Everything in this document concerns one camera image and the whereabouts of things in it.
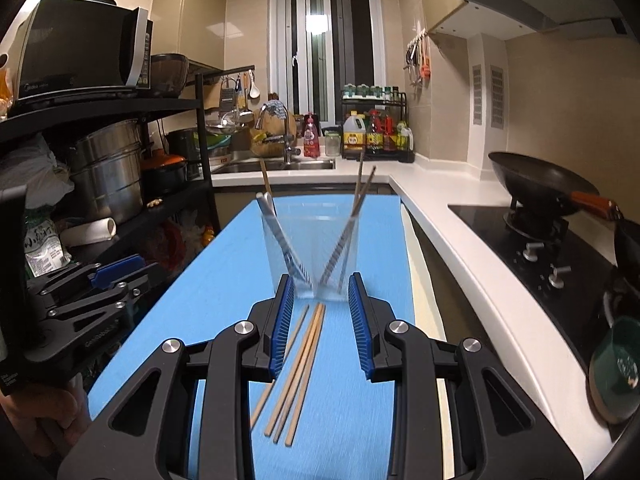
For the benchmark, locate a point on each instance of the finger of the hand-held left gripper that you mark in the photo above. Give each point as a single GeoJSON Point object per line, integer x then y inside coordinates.
{"type": "Point", "coordinates": [100, 302]}
{"type": "Point", "coordinates": [117, 270]}

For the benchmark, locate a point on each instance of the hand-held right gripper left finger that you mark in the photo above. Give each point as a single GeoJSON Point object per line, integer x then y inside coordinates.
{"type": "Point", "coordinates": [282, 325]}

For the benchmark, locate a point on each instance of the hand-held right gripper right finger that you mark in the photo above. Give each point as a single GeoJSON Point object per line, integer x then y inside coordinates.
{"type": "Point", "coordinates": [359, 325]}

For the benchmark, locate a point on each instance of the wooden chopstick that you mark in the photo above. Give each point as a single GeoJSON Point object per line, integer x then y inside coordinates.
{"type": "Point", "coordinates": [295, 360]}
{"type": "Point", "coordinates": [300, 400]}
{"type": "Point", "coordinates": [364, 187]}
{"type": "Point", "coordinates": [266, 177]}
{"type": "Point", "coordinates": [295, 385]}
{"type": "Point", "coordinates": [299, 322]}
{"type": "Point", "coordinates": [358, 185]}

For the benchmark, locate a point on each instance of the clear plastic utensil holder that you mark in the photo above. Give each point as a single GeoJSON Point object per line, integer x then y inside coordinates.
{"type": "Point", "coordinates": [312, 250]}

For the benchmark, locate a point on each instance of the person's left hand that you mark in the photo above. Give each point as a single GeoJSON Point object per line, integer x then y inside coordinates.
{"type": "Point", "coordinates": [60, 410]}

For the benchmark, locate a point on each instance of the white paper roll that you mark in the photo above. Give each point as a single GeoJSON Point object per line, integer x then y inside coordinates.
{"type": "Point", "coordinates": [90, 232]}

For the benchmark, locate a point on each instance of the colourful plastic bags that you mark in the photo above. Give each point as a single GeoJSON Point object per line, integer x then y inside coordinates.
{"type": "Point", "coordinates": [180, 235]}

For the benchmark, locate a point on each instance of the green printed food packet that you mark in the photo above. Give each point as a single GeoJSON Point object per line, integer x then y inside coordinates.
{"type": "Point", "coordinates": [45, 250]}

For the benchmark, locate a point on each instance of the small beige lump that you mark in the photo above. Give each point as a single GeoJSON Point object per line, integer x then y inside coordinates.
{"type": "Point", "coordinates": [155, 203]}

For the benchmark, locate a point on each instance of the blue table mat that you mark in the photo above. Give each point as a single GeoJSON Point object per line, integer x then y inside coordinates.
{"type": "Point", "coordinates": [230, 260]}

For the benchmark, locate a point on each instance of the stainless steel stockpot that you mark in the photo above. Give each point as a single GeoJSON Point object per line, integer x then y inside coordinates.
{"type": "Point", "coordinates": [107, 180]}

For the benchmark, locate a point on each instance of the black pot with orange lid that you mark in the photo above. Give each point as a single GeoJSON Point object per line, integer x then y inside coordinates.
{"type": "Point", "coordinates": [162, 172]}

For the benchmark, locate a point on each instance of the white plastic bag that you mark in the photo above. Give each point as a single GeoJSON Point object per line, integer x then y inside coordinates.
{"type": "Point", "coordinates": [35, 170]}

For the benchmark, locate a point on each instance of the dark cooking pot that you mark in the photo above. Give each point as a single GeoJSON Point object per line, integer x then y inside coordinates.
{"type": "Point", "coordinates": [182, 147]}

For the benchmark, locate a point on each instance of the black metal shelf rack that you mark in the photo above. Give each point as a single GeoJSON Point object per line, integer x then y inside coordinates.
{"type": "Point", "coordinates": [204, 135]}

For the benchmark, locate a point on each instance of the green plastic basin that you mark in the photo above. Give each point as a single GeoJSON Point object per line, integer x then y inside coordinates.
{"type": "Point", "coordinates": [220, 144]}

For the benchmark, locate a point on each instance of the stainless steel sink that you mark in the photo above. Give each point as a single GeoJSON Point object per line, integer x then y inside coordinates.
{"type": "Point", "coordinates": [250, 165]}

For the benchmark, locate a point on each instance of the black gas cooktop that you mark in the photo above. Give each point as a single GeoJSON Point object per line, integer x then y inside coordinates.
{"type": "Point", "coordinates": [490, 225]}

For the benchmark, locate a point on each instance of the black spice rack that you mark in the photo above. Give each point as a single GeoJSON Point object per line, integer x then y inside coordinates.
{"type": "Point", "coordinates": [380, 157]}

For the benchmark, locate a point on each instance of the wooden cutting board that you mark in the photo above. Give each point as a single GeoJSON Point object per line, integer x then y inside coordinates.
{"type": "Point", "coordinates": [262, 147]}

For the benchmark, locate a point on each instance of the chrome kitchen faucet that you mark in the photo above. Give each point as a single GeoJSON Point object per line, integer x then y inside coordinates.
{"type": "Point", "coordinates": [287, 145]}

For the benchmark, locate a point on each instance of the glass jar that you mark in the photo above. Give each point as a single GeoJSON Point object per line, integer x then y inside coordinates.
{"type": "Point", "coordinates": [332, 145]}

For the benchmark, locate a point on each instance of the metal strainer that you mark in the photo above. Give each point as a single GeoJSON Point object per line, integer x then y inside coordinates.
{"type": "Point", "coordinates": [225, 122]}

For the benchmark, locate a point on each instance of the red dish soap bottle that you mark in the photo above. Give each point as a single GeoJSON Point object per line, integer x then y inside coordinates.
{"type": "Point", "coordinates": [311, 142]}

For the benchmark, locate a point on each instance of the oil jug with yellow label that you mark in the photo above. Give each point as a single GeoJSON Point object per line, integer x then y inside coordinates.
{"type": "Point", "coordinates": [354, 137]}

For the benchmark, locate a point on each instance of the red sauce bottle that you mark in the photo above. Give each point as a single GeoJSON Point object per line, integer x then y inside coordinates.
{"type": "Point", "coordinates": [374, 134]}

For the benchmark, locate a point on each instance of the white plastic jug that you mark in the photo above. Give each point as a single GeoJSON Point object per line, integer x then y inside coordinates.
{"type": "Point", "coordinates": [407, 139]}

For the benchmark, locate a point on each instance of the dark glass bowl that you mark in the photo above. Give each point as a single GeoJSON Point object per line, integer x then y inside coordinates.
{"type": "Point", "coordinates": [167, 75]}

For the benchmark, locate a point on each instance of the metal grater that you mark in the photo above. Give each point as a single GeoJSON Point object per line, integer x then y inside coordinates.
{"type": "Point", "coordinates": [227, 96]}

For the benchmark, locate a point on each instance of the black microwave oven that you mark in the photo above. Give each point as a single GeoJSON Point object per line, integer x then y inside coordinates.
{"type": "Point", "coordinates": [75, 50]}

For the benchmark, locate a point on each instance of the white ladle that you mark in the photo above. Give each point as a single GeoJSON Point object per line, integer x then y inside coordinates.
{"type": "Point", "coordinates": [254, 91]}

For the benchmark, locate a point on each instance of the row of spice jars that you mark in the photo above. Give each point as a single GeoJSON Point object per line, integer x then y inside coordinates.
{"type": "Point", "coordinates": [370, 91]}

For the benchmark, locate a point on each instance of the green bowl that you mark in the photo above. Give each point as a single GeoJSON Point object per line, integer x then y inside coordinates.
{"type": "Point", "coordinates": [620, 360]}

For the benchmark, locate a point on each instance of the orange hanging kitchen tool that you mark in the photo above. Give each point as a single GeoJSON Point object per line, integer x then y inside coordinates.
{"type": "Point", "coordinates": [425, 67]}

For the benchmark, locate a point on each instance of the hanging metal kitchen tools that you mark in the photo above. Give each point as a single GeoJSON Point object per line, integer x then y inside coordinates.
{"type": "Point", "coordinates": [412, 60]}

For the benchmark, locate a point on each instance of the kitchen window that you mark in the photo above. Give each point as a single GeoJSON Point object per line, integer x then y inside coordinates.
{"type": "Point", "coordinates": [350, 50]}

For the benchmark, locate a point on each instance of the black frying pan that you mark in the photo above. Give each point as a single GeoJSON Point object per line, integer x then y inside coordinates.
{"type": "Point", "coordinates": [627, 245]}

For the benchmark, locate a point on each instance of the wall vent grille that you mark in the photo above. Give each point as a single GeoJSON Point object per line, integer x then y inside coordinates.
{"type": "Point", "coordinates": [477, 95]}
{"type": "Point", "coordinates": [496, 96]}

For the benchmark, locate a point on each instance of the wall cabinet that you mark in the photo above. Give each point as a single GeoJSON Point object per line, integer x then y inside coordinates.
{"type": "Point", "coordinates": [450, 17]}

